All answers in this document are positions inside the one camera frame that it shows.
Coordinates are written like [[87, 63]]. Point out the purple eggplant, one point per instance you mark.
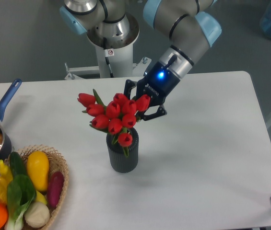
[[54, 189]]

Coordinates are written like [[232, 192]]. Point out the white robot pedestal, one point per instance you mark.
[[114, 45]]

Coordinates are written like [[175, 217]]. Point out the white metal base frame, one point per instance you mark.
[[138, 70]]

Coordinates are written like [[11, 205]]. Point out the small yellow pepper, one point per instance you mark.
[[5, 172]]

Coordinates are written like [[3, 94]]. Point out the dark grey ribbed vase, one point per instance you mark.
[[118, 160]]

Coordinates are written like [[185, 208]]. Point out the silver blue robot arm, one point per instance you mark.
[[184, 22]]

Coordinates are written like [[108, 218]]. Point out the red tulip bouquet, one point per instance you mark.
[[117, 118]]

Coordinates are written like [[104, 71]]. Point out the dark green cucumber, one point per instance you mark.
[[17, 165]]

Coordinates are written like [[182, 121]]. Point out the woven wicker basket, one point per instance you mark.
[[56, 163]]

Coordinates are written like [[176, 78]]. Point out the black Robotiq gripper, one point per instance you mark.
[[157, 83]]

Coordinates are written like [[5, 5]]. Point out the green bok choy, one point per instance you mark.
[[20, 194]]

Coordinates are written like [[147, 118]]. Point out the yellow banana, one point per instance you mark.
[[40, 198]]

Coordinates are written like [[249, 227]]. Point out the beige garlic bulb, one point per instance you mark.
[[37, 215]]

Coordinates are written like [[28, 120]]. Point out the yellow squash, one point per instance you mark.
[[38, 170]]

